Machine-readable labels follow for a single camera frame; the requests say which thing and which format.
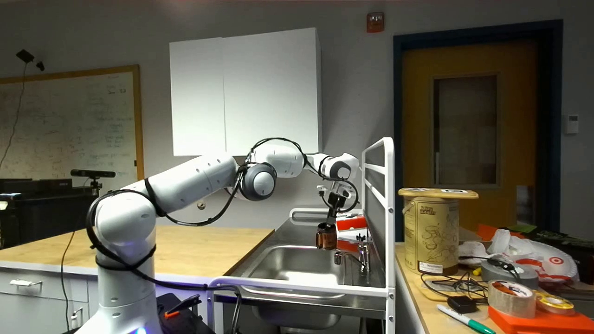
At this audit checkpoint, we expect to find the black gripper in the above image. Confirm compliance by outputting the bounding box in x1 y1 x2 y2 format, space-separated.
316 193 345 251

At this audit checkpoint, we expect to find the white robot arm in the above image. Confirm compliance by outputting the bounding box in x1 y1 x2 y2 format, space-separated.
76 137 358 334

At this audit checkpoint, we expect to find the stainless steel sink basin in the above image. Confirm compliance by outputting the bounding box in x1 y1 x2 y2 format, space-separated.
226 245 384 299

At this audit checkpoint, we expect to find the green capped marker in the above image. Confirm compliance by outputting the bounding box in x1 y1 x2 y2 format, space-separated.
436 304 496 334

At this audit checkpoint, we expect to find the red white box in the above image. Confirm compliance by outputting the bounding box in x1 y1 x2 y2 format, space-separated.
336 217 369 253

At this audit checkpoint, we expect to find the chrome faucet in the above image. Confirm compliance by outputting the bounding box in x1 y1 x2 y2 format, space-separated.
355 234 371 275

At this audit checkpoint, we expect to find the wooden countertop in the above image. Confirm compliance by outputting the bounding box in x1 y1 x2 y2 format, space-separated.
0 225 273 279

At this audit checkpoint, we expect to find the white plastic bag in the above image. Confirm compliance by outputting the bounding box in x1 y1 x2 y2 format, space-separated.
458 228 579 282

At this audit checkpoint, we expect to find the yellow door with window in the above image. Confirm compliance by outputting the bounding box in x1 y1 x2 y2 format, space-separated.
394 21 562 230

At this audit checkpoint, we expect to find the brown packing tape roll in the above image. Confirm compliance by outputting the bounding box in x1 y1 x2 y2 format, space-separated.
488 280 536 319

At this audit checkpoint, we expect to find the red fire alarm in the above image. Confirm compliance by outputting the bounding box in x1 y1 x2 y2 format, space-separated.
366 11 386 34

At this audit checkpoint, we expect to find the orange flat box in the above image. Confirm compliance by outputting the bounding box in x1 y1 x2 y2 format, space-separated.
488 308 594 334

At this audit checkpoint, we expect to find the white sink frame rail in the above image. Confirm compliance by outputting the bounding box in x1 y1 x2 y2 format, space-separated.
213 137 395 334

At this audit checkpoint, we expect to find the large cable spool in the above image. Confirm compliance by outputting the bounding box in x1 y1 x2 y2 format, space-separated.
397 188 479 275

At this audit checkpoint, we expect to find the white wall cabinet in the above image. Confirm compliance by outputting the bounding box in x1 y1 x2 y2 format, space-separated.
169 28 321 156

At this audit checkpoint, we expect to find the black camera on stand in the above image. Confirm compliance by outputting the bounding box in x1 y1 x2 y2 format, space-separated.
71 169 115 197

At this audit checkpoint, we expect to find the whiteboard with wooden frame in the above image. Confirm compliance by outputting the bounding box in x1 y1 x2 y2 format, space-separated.
0 65 145 184

